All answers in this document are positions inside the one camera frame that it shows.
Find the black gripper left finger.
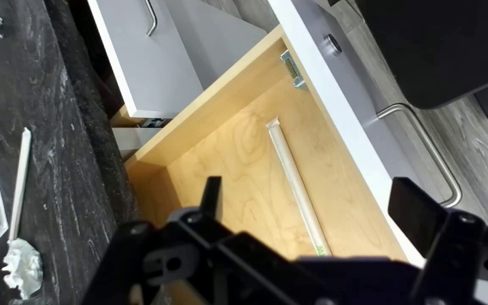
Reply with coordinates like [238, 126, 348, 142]
[182, 174, 241, 250]

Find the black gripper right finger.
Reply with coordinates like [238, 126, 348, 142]
[387, 175, 487, 267]

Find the wooden drawer with white front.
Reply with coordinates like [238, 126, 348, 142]
[125, 0, 484, 305]

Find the white drawer with lock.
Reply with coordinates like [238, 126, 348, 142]
[87, 0, 284, 128]

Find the clear plastic tube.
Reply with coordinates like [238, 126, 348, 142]
[265, 114, 335, 259]

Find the white thin stick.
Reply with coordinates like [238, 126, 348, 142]
[8, 125, 35, 245]

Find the metal drawer handle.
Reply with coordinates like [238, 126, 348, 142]
[143, 0, 162, 38]
[375, 103, 465, 209]

